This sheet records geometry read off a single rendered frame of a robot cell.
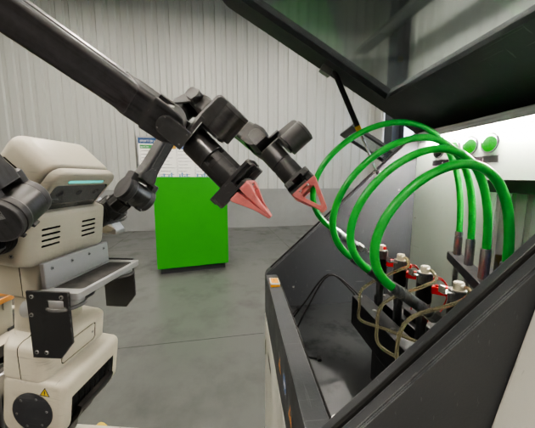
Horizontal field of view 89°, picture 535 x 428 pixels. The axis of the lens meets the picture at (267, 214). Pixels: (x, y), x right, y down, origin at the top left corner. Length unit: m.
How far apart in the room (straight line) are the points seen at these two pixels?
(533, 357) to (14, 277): 0.98
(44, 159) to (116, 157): 6.64
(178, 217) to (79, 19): 5.62
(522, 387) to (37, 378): 0.93
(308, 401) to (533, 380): 0.28
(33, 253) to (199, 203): 3.10
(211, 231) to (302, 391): 3.44
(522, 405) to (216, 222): 3.62
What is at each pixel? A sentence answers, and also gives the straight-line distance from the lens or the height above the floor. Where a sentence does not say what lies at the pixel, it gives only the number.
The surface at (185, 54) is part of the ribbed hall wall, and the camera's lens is 7.58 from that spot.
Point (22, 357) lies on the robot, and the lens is 0.94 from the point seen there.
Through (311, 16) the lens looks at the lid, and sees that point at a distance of 0.94.
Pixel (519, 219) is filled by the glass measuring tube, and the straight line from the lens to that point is 0.80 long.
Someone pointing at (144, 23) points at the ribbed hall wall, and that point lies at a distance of 7.96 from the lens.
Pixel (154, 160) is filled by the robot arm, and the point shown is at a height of 1.35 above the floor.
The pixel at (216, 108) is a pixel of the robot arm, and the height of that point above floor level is 1.41.
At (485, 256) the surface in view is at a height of 1.15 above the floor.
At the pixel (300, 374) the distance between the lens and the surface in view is 0.56.
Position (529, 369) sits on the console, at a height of 1.08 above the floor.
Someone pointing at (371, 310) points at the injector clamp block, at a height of 0.98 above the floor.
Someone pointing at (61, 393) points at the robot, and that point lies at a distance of 0.93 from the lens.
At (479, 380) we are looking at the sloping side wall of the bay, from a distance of 0.46.
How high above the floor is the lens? 1.29
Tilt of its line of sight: 8 degrees down
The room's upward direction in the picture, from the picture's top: straight up
